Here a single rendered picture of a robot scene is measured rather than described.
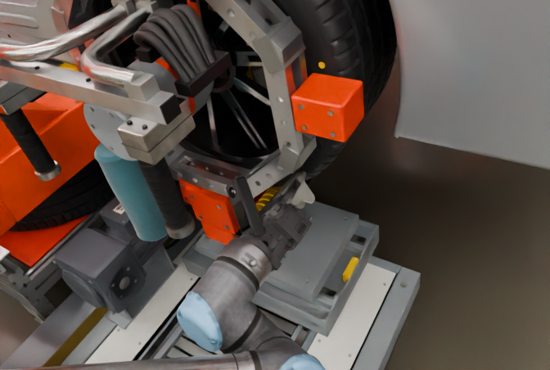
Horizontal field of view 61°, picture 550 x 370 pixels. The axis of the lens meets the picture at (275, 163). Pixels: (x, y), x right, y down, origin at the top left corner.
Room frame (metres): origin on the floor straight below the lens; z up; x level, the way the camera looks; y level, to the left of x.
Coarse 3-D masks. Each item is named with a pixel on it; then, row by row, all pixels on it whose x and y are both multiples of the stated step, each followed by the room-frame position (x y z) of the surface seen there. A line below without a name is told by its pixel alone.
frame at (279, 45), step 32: (64, 0) 0.90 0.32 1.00; (224, 0) 0.66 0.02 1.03; (256, 0) 0.68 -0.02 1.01; (64, 32) 0.93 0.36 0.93; (256, 32) 0.63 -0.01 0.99; (288, 32) 0.64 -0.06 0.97; (288, 64) 0.61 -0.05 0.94; (288, 96) 0.61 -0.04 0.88; (288, 128) 0.61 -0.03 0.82; (192, 160) 0.85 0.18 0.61; (288, 160) 0.62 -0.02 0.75; (224, 192) 0.74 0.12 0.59; (256, 192) 0.68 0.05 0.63
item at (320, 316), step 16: (368, 224) 0.93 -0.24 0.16; (352, 240) 0.87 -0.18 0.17; (368, 240) 0.86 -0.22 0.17; (192, 256) 0.96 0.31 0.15; (352, 256) 0.84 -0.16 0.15; (368, 256) 0.85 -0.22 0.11; (192, 272) 0.94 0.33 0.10; (336, 272) 0.79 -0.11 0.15; (352, 272) 0.77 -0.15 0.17; (272, 288) 0.79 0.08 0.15; (336, 288) 0.73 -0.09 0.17; (352, 288) 0.76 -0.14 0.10; (272, 304) 0.74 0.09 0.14; (288, 304) 0.73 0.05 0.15; (304, 304) 0.71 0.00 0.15; (320, 304) 0.70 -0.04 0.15; (336, 304) 0.69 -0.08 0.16; (304, 320) 0.68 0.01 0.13; (320, 320) 0.64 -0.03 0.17
